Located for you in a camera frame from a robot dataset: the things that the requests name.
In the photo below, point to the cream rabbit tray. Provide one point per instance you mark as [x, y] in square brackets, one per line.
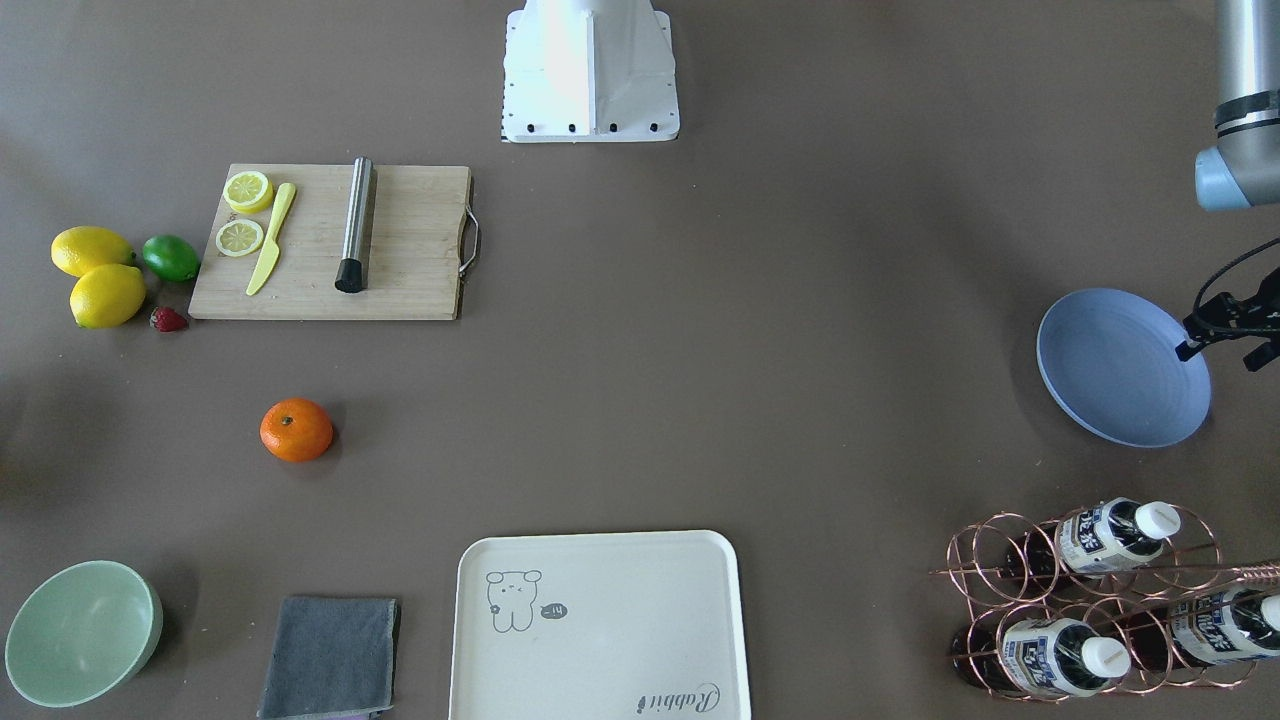
[639, 625]

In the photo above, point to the upper yellow lemon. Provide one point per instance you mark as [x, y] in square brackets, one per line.
[78, 250]

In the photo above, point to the light green bowl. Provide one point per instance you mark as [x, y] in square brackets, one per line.
[82, 633]

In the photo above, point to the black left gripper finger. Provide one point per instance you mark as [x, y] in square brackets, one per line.
[1188, 349]

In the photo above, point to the wooden cutting board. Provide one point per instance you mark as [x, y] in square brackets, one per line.
[415, 250]

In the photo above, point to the yellow plastic knife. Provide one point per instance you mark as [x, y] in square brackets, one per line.
[270, 250]

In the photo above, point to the blue round plate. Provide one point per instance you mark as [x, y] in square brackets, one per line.
[1108, 359]

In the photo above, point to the drink bottle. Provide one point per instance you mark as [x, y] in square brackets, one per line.
[1039, 659]
[1238, 625]
[1117, 535]

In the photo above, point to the top drink bottle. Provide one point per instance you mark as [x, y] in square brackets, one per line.
[1117, 535]

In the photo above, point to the steel muddler black tip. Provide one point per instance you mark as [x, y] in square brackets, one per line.
[354, 261]

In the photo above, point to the grey folded cloth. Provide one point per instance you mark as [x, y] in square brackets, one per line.
[332, 658]

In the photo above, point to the yellow lemon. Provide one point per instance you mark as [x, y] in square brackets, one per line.
[78, 250]
[107, 296]

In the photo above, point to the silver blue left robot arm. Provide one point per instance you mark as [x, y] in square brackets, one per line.
[1241, 171]

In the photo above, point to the copper wire bottle rack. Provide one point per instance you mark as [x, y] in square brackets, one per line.
[1122, 596]

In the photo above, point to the red strawberry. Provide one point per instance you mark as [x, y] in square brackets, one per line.
[166, 319]

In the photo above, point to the thick lemon half slice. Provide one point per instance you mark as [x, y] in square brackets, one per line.
[248, 192]

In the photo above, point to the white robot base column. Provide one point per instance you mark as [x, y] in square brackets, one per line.
[589, 72]

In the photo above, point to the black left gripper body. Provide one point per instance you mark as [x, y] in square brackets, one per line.
[1236, 318]

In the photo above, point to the lower yellow lemon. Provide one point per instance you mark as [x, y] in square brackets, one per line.
[107, 296]

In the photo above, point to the green lime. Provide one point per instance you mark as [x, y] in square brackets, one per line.
[171, 258]

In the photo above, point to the lower drink bottle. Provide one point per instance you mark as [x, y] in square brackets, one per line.
[1039, 659]
[1238, 625]

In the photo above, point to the orange fruit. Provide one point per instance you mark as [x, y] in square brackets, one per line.
[296, 430]

